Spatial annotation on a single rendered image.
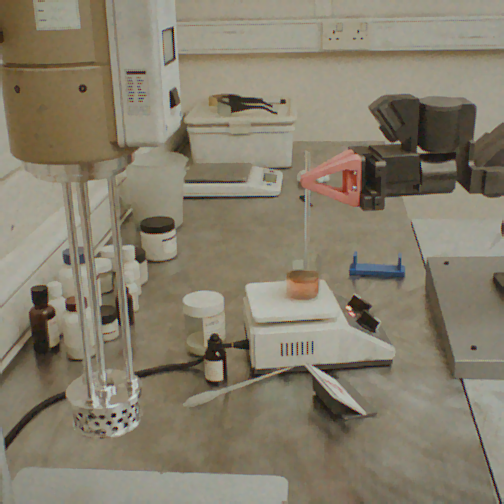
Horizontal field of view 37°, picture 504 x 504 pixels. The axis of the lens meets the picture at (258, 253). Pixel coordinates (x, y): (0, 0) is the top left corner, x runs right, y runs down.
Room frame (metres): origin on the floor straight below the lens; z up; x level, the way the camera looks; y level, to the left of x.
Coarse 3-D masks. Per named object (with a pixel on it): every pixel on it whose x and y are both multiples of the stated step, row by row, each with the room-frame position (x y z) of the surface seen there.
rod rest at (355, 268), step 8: (400, 256) 1.27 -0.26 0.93; (352, 264) 1.29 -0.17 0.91; (360, 264) 1.29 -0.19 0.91; (368, 264) 1.29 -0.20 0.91; (376, 264) 1.29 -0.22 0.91; (384, 264) 1.29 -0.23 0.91; (400, 264) 1.26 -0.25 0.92; (352, 272) 1.27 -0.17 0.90; (360, 272) 1.27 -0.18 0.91; (368, 272) 1.26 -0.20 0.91; (376, 272) 1.26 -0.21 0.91; (384, 272) 1.26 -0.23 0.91; (392, 272) 1.25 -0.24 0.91; (400, 272) 1.25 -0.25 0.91
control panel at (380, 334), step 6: (336, 294) 1.04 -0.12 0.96; (336, 300) 1.01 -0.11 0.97; (342, 300) 1.03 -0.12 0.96; (348, 300) 1.04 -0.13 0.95; (342, 306) 1.00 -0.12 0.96; (348, 306) 1.01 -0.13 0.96; (342, 312) 0.97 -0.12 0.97; (348, 312) 0.98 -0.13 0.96; (354, 312) 1.00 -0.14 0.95; (372, 312) 1.04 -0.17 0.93; (348, 318) 0.96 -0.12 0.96; (354, 318) 0.97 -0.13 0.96; (348, 324) 0.93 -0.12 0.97; (354, 324) 0.94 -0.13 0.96; (360, 330) 0.93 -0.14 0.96; (366, 330) 0.94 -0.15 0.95; (378, 330) 0.97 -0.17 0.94; (372, 336) 0.93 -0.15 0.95; (378, 336) 0.94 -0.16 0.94; (384, 336) 0.96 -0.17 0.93; (390, 342) 0.94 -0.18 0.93
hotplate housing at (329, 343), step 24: (264, 336) 0.91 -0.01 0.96; (288, 336) 0.91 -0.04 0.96; (312, 336) 0.92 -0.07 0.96; (336, 336) 0.92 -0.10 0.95; (360, 336) 0.92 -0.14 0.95; (264, 360) 0.91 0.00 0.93; (288, 360) 0.91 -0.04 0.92; (312, 360) 0.92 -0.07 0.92; (336, 360) 0.92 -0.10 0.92; (360, 360) 0.92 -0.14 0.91; (384, 360) 0.93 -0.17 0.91
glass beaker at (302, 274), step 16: (304, 240) 1.00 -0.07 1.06; (288, 256) 0.96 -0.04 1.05; (304, 256) 1.00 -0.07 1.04; (320, 256) 0.97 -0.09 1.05; (288, 272) 0.97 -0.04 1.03; (304, 272) 0.96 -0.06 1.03; (320, 272) 0.98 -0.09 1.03; (288, 288) 0.97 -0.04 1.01; (304, 288) 0.96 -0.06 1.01; (320, 288) 0.98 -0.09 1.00
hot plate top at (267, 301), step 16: (256, 288) 1.01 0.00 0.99; (272, 288) 1.01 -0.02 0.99; (256, 304) 0.96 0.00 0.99; (272, 304) 0.96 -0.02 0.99; (288, 304) 0.95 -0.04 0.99; (304, 304) 0.95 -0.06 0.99; (320, 304) 0.95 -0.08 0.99; (336, 304) 0.95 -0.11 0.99; (256, 320) 0.92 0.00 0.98; (272, 320) 0.92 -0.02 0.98; (288, 320) 0.92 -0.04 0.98
